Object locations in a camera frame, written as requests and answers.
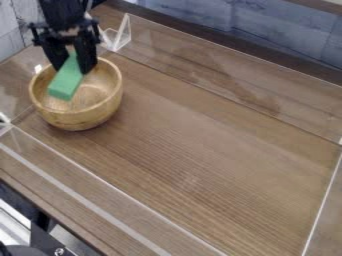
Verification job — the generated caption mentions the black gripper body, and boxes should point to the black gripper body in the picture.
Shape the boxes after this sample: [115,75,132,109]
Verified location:
[26,0,104,48]

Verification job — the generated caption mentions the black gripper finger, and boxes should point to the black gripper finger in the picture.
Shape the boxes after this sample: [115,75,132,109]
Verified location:
[73,30,97,74]
[41,38,69,70]

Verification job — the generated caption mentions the green rectangular block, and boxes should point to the green rectangular block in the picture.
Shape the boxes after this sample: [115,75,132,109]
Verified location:
[48,52,82,101]

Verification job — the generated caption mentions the wooden bowl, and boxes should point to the wooden bowl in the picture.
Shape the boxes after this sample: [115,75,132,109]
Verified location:
[28,57,123,131]

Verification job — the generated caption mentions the clear acrylic corner bracket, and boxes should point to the clear acrylic corner bracket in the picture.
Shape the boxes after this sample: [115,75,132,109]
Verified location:
[99,14,132,52]

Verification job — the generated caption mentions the black metal mount bracket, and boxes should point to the black metal mount bracket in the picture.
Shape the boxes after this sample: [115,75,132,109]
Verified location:
[30,224,66,256]

